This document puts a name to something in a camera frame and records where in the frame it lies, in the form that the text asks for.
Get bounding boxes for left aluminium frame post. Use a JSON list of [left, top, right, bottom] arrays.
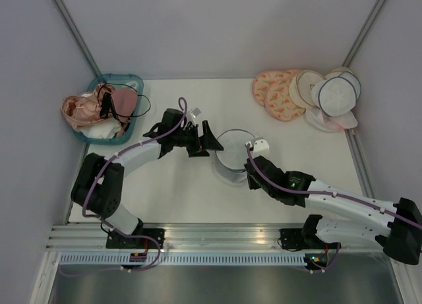
[[51, 0, 102, 76]]

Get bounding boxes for beige round laundry bag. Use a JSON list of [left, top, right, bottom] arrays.
[[289, 70, 326, 109]]

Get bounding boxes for white pink-trimmed laundry bag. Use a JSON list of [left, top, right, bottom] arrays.
[[305, 108, 358, 133]]

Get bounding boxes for right aluminium frame post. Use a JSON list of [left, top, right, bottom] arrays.
[[342, 0, 388, 67]]

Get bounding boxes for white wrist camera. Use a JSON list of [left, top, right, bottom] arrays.
[[187, 107, 201, 125], [245, 137, 270, 159]]

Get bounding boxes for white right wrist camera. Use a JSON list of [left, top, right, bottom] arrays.
[[245, 137, 270, 159]]

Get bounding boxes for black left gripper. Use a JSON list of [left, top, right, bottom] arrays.
[[172, 121, 224, 158]]

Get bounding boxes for teal plastic basket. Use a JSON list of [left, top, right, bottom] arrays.
[[73, 73, 144, 146]]

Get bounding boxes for peach satin garment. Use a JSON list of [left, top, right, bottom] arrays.
[[61, 82, 114, 131]]

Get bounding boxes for aluminium frame post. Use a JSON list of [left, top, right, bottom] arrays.
[[342, 0, 388, 67], [51, 0, 102, 76]]

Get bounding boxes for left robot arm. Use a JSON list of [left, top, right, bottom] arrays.
[[71, 109, 224, 249]]

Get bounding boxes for floral peach laundry bag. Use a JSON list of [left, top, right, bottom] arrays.
[[264, 80, 305, 122]]

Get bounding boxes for white slotted cable duct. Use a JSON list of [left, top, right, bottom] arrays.
[[60, 252, 307, 266]]

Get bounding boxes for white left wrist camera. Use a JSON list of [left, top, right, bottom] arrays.
[[187, 107, 201, 125]]

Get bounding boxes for pink bra black straps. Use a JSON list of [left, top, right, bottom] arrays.
[[95, 82, 152, 123]]

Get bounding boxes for white mesh laundry bag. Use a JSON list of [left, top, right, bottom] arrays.
[[212, 129, 255, 185]]

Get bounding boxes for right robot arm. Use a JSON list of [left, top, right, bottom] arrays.
[[245, 156, 421, 265]]

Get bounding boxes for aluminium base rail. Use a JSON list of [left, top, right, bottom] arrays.
[[45, 223, 405, 252]]

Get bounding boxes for white clothing in basket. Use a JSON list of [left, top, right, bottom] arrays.
[[80, 118, 121, 139]]

